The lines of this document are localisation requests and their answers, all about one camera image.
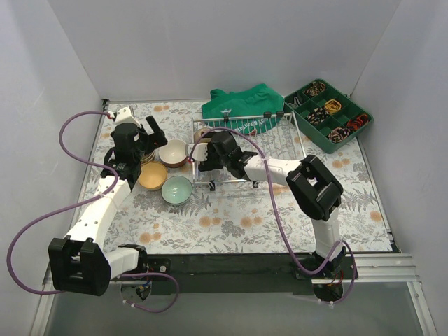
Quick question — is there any dark brown patterned bowl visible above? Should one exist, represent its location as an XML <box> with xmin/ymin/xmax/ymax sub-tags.
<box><xmin>141</xmin><ymin>150</ymin><xmax>155</xmax><ymax>165</ymax></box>

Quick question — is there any red floral bowl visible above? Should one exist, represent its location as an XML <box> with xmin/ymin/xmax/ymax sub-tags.
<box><xmin>158</xmin><ymin>139</ymin><xmax>187</xmax><ymax>168</ymax></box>

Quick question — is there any beige bowl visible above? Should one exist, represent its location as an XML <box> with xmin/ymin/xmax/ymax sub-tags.
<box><xmin>193</xmin><ymin>127</ymin><xmax>213</xmax><ymax>143</ymax></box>
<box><xmin>138</xmin><ymin>162</ymin><xmax>167</xmax><ymax>190</ymax></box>

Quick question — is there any mint green dotted bowl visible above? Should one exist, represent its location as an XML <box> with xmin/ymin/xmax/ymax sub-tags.
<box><xmin>161</xmin><ymin>176</ymin><xmax>193</xmax><ymax>205</ymax></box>

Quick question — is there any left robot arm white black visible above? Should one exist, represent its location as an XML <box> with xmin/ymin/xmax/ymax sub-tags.
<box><xmin>48</xmin><ymin>112</ymin><xmax>167</xmax><ymax>296</ymax></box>

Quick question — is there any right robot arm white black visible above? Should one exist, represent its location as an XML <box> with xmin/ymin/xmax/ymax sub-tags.
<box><xmin>200</xmin><ymin>127</ymin><xmax>345</xmax><ymax>278</ymax></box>

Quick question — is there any green cloth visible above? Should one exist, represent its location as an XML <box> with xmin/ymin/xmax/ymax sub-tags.
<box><xmin>202</xmin><ymin>84</ymin><xmax>284</xmax><ymax>136</ymax></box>

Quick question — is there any floral patterned table mat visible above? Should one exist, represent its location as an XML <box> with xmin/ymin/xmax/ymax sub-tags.
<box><xmin>68</xmin><ymin>99</ymin><xmax>395</xmax><ymax>255</ymax></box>

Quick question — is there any green divided organizer tray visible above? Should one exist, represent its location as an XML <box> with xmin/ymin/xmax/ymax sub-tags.
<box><xmin>283</xmin><ymin>78</ymin><xmax>374</xmax><ymax>154</ymax></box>

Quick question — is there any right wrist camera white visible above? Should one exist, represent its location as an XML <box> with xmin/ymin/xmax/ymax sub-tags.
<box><xmin>185</xmin><ymin>143</ymin><xmax>208</xmax><ymax>162</ymax></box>

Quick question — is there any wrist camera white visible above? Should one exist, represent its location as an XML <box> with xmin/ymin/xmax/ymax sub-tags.
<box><xmin>185</xmin><ymin>143</ymin><xmax>208</xmax><ymax>162</ymax></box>
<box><xmin>106</xmin><ymin>106</ymin><xmax>142</xmax><ymax>127</ymax></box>

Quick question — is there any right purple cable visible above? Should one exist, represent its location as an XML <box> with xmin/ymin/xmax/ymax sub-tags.
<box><xmin>188</xmin><ymin>127</ymin><xmax>358</xmax><ymax>305</ymax></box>

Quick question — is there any purple cable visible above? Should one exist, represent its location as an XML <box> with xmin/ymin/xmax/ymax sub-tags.
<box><xmin>188</xmin><ymin>127</ymin><xmax>358</xmax><ymax>305</ymax></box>
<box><xmin>6</xmin><ymin>110</ymin><xmax>179</xmax><ymax>314</ymax></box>

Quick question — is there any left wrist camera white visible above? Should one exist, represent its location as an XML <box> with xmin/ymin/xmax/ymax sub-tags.
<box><xmin>106</xmin><ymin>106</ymin><xmax>142</xmax><ymax>127</ymax></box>

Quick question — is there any metal wire dish rack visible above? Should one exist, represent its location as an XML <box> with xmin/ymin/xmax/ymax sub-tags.
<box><xmin>192</xmin><ymin>112</ymin><xmax>307</xmax><ymax>191</ymax></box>

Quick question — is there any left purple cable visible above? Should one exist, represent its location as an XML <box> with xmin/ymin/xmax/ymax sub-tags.
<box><xmin>6</xmin><ymin>110</ymin><xmax>179</xmax><ymax>314</ymax></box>

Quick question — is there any black floral hair tie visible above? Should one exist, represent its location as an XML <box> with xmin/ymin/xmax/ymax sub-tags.
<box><xmin>306</xmin><ymin>108</ymin><xmax>330</xmax><ymax>127</ymax></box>

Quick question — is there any black gold hair tie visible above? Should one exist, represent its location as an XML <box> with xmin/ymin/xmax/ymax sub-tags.
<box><xmin>302</xmin><ymin>81</ymin><xmax>326</xmax><ymax>98</ymax></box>

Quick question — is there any yellow hair tie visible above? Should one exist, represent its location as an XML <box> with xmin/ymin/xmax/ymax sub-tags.
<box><xmin>323</xmin><ymin>99</ymin><xmax>343</xmax><ymax>115</ymax></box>

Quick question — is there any orange black hair tie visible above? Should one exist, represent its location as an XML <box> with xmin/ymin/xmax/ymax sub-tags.
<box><xmin>346</xmin><ymin>113</ymin><xmax>370</xmax><ymax>132</ymax></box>

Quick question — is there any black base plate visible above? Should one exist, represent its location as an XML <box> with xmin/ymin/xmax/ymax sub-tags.
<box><xmin>143</xmin><ymin>253</ymin><xmax>323</xmax><ymax>295</ymax></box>

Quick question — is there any aluminium front rail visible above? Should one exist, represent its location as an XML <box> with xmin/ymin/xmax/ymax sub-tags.
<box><xmin>43</xmin><ymin>252</ymin><xmax>421</xmax><ymax>286</ymax></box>

